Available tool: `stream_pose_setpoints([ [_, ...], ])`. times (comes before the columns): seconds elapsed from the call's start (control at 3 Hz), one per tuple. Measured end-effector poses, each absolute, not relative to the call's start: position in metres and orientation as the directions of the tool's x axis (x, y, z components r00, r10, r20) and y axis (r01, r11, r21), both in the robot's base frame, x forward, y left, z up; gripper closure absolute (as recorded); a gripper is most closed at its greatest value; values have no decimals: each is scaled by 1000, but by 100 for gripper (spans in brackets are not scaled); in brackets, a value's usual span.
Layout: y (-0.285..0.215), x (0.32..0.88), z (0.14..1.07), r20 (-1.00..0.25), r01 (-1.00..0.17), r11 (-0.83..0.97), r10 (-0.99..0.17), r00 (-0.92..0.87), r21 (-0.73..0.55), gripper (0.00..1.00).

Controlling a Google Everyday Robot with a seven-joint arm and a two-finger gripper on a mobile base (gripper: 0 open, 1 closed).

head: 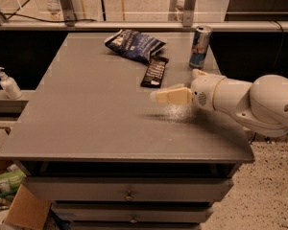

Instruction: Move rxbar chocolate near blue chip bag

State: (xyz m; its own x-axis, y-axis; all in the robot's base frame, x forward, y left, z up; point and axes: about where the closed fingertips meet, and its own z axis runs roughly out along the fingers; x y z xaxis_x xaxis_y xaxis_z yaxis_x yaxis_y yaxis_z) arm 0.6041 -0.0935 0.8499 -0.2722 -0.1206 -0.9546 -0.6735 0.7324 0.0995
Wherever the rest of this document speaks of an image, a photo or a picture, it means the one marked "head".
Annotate drawer knob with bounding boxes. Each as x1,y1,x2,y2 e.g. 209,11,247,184
130,216,138,224
124,191,134,201

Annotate black cable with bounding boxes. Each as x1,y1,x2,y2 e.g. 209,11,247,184
0,12,98,24

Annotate white pump bottle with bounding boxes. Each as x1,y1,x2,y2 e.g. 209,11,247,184
0,66,22,100

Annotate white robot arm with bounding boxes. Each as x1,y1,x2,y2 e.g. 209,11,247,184
150,69,288,137

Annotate black rxbar chocolate bar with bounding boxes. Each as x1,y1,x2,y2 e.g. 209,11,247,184
141,57,169,88

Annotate top drawer knob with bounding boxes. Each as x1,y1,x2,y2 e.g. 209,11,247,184
124,191,134,201

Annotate grey drawer cabinet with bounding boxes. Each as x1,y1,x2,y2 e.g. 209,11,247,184
0,33,254,230

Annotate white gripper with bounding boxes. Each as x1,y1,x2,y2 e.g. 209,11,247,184
150,69,226,111

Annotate blue chip bag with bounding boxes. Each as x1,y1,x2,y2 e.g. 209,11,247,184
105,30,165,63

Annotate green wipes package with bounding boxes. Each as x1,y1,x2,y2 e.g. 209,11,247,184
0,170,25,193

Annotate red bull can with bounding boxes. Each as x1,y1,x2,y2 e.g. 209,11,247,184
189,26,212,69

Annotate brown cardboard box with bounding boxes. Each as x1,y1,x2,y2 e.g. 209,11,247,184
4,185,51,230

